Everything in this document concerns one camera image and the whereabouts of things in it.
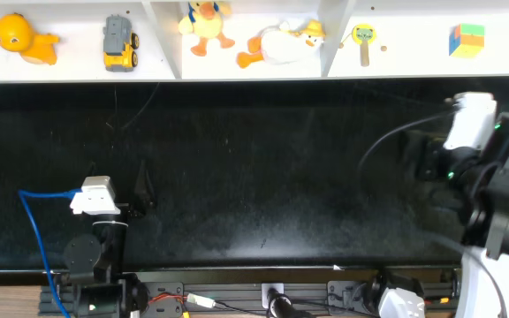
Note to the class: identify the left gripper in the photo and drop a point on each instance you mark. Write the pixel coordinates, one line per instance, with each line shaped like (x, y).
(133, 211)

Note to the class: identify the grey and yellow toy truck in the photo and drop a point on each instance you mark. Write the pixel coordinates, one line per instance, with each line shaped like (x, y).
(117, 44)

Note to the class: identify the yellow rubber duck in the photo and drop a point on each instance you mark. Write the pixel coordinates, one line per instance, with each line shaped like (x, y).
(16, 35)

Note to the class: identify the yellow rattle drum toy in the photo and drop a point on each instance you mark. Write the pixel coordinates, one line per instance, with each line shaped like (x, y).
(364, 35)

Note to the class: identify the many-coloured puzzle cube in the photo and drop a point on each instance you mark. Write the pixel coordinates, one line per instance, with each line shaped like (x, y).
(466, 40)

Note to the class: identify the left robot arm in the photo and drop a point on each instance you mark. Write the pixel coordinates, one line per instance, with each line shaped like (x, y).
(104, 265)

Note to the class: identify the yellow plush duck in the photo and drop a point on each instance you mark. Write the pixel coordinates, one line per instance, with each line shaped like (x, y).
(207, 25)

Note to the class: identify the white plush duck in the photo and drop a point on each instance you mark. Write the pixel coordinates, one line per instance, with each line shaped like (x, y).
(283, 46)

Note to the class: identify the white shelf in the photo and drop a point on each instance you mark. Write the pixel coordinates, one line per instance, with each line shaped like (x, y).
(413, 62)

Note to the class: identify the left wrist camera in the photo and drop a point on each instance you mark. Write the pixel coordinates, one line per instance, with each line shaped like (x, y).
(95, 196)

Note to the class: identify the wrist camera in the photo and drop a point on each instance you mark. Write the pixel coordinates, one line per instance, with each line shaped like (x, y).
(95, 196)
(471, 121)

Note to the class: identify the mounting rail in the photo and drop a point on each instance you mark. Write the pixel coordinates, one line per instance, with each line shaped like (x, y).
(237, 293)

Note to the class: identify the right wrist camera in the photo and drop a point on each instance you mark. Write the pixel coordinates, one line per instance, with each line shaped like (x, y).
(471, 121)

